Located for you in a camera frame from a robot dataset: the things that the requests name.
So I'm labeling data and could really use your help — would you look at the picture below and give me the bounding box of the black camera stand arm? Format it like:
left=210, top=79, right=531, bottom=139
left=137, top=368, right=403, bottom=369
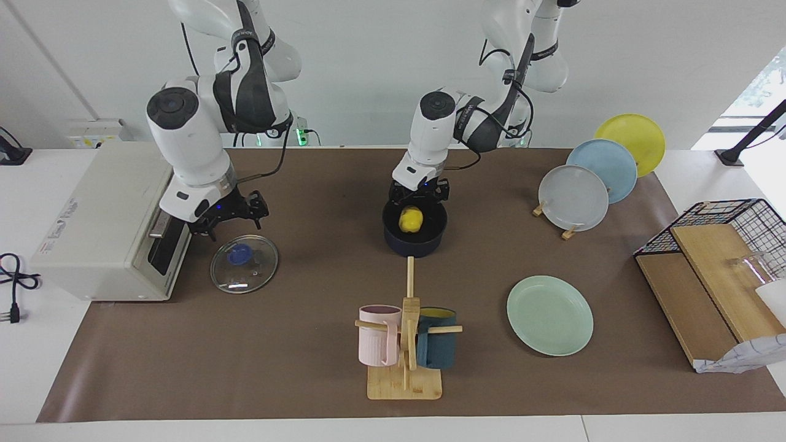
left=715, top=98, right=786, bottom=167

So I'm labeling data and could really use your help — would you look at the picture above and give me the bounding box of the yellow plate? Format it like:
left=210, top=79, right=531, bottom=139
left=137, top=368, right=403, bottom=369
left=594, top=114, right=667, bottom=179

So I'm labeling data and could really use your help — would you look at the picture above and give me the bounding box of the mint green plate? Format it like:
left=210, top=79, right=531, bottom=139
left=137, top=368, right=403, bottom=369
left=507, top=275, right=595, bottom=357

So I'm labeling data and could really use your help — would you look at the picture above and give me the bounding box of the dark blue mug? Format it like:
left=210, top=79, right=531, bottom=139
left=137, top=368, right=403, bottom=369
left=416, top=307, right=459, bottom=371

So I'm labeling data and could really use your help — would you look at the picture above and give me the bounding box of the light blue plate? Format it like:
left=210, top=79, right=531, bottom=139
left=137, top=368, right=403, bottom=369
left=566, top=139, right=639, bottom=205

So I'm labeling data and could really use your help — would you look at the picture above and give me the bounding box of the white wall power strip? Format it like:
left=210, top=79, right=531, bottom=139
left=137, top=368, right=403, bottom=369
left=64, top=118, right=128, bottom=149

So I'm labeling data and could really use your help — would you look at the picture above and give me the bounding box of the black clamp base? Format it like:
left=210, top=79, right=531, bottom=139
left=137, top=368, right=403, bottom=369
left=0, top=125, right=33, bottom=167

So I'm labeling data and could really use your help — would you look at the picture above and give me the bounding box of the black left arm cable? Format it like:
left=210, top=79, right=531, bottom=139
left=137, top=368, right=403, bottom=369
left=442, top=34, right=536, bottom=171

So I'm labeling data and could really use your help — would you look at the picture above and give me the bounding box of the brown table mat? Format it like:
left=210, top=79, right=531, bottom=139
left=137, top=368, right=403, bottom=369
left=37, top=147, right=786, bottom=424

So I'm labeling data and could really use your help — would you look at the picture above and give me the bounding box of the wooden board shelf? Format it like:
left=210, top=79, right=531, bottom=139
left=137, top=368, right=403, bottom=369
left=635, top=223, right=786, bottom=370

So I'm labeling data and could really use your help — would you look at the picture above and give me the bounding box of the dark pot purple handle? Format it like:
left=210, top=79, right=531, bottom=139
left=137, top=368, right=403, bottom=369
left=381, top=196, right=449, bottom=258

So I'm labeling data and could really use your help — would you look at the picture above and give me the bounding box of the white patterned paper sheet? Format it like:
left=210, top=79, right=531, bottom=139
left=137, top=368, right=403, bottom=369
left=693, top=334, right=786, bottom=374

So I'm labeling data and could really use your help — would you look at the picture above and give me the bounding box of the cream toaster oven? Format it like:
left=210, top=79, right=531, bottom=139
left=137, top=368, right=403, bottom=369
left=29, top=141, right=192, bottom=302

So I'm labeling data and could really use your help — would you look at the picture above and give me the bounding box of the wooden mug tree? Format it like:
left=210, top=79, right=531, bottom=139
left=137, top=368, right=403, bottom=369
left=354, top=257, right=464, bottom=401

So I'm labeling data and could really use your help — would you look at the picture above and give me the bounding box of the yellow potato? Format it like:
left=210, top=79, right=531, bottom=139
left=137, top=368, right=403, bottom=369
left=399, top=206, right=425, bottom=235

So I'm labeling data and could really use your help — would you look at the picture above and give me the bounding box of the grey plate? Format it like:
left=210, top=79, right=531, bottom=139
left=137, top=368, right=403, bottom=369
left=538, top=165, right=610, bottom=233

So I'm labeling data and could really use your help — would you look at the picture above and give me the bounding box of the black power cord plug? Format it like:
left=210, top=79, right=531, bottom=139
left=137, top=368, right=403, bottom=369
left=0, top=252, right=41, bottom=325

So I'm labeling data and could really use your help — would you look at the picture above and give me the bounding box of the wooden plate rack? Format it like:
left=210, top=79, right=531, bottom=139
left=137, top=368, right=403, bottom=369
left=532, top=200, right=580, bottom=241

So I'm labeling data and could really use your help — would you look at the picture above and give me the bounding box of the pink mug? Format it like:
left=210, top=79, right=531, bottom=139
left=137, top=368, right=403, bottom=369
left=358, top=304, right=403, bottom=368

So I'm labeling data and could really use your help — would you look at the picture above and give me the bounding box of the black wire basket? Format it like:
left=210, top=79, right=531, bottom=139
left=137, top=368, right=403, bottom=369
left=633, top=198, right=786, bottom=284

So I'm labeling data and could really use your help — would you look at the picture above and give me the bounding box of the glass lid blue knob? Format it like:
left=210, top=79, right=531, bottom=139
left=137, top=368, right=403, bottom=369
left=210, top=235, right=279, bottom=295

